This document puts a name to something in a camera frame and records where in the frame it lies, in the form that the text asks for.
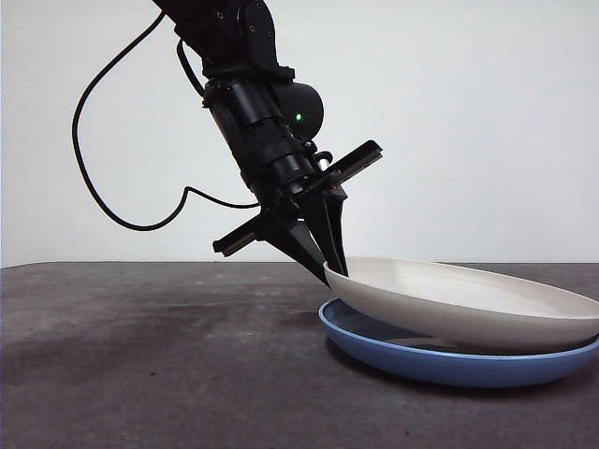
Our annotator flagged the long black cable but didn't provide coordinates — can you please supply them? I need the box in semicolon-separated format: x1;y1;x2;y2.
70;8;261;232

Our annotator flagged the blue round plate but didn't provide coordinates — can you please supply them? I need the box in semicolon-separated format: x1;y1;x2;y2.
317;298;599;389

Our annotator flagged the white round plate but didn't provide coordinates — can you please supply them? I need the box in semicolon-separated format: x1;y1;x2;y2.
322;255;599;355

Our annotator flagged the short black cable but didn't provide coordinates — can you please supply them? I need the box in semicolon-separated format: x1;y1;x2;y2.
176;40;208;97

